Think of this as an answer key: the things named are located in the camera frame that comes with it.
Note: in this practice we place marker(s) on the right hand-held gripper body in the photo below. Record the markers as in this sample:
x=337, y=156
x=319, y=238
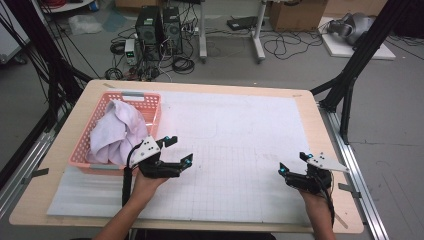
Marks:
x=310, y=181

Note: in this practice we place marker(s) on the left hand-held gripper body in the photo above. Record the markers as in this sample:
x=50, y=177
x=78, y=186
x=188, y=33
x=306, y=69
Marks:
x=146, y=151

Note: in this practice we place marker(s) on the lilac patterned towel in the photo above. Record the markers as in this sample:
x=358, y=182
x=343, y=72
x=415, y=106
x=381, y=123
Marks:
x=116, y=133

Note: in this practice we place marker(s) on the pink plastic basket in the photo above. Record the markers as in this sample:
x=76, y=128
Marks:
x=151, y=100

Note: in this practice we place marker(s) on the person's right hand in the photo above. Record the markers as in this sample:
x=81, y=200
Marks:
x=313, y=198

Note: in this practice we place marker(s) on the person's left hand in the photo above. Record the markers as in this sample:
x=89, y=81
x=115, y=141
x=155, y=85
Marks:
x=146, y=188

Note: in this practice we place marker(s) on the white foam mat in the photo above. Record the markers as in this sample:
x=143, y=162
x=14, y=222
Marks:
x=233, y=133

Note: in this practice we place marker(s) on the white power supply unit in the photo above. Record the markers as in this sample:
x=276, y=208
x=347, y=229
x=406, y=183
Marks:
x=130, y=50

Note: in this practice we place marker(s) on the black computer tower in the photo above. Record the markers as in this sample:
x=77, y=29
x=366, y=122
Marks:
x=172, y=31
x=148, y=30

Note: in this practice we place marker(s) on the white floor board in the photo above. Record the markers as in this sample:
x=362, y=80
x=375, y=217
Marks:
x=340, y=50

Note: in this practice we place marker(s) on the white metal stand leg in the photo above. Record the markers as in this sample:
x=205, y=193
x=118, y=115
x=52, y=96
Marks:
x=258, y=36
x=202, y=33

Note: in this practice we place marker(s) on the teal floor sheet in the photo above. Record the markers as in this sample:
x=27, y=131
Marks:
x=115, y=21

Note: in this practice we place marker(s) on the grey rounded device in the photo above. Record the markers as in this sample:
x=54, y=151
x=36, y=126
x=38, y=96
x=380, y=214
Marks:
x=355, y=26

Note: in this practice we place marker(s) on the black flat device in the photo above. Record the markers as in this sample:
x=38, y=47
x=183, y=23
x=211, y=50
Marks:
x=241, y=22

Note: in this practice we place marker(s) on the brown cardboard box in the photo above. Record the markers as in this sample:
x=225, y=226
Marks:
x=353, y=6
x=296, y=16

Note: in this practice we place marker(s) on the clear plastic bag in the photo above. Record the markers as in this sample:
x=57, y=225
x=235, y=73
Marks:
x=85, y=25

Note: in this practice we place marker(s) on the white round table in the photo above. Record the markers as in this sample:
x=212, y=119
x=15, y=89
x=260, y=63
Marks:
x=66, y=6

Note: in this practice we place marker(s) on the grey cabinet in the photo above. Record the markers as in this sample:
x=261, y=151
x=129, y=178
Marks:
x=10, y=36

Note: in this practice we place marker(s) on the grey metal bracket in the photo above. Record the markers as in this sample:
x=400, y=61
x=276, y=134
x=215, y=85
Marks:
x=348, y=189
x=40, y=172

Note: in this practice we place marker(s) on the aluminium rail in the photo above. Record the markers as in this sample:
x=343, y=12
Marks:
x=26, y=166
x=353, y=166

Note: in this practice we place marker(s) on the black frame strut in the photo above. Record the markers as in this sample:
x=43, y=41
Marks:
x=50, y=56
x=360, y=56

